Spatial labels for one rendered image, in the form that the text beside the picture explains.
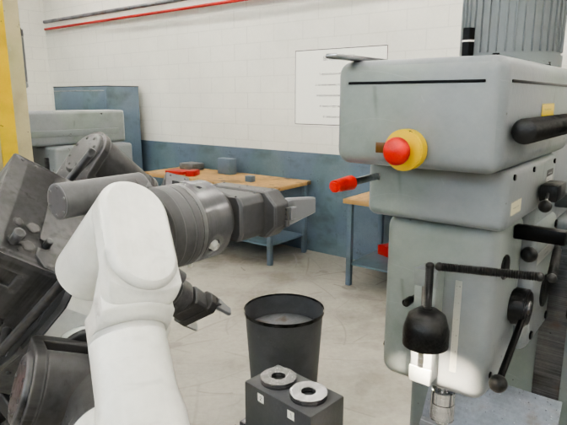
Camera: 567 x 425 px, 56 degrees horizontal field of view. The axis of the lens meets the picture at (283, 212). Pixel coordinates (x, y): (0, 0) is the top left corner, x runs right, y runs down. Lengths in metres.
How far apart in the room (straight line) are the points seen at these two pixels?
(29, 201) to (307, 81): 5.64
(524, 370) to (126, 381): 1.19
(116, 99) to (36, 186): 7.27
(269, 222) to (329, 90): 5.55
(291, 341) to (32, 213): 2.34
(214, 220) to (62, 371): 0.25
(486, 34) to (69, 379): 0.95
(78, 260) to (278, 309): 2.91
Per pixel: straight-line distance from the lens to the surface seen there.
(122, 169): 0.97
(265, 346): 3.03
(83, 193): 0.53
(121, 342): 0.45
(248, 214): 0.59
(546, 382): 1.49
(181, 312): 1.33
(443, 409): 1.15
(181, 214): 0.53
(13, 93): 2.28
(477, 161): 0.77
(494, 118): 0.76
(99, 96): 8.13
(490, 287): 0.95
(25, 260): 0.73
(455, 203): 0.89
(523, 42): 1.15
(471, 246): 0.93
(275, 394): 1.32
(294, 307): 3.38
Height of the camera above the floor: 1.83
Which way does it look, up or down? 12 degrees down
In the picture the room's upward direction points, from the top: straight up
